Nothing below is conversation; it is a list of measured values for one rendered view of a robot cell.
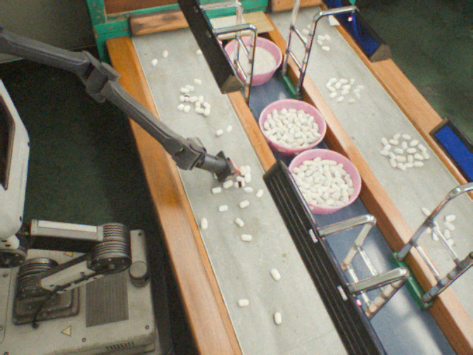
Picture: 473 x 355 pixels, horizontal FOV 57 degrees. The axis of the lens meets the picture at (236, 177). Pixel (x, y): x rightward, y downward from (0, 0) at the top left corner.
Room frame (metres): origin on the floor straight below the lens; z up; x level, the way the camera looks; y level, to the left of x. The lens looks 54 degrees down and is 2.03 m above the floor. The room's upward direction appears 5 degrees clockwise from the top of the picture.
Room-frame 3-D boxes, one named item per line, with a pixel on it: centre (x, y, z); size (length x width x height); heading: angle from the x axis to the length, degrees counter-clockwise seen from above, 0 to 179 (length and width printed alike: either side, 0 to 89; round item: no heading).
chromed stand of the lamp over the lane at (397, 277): (0.49, -0.31, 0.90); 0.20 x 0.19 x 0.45; 24
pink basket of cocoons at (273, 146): (1.21, -0.20, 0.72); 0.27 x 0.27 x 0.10
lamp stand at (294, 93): (1.54, -0.28, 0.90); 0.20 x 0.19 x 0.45; 24
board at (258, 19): (1.81, 0.07, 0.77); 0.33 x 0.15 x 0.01; 114
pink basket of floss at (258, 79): (1.62, -0.02, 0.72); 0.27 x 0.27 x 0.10
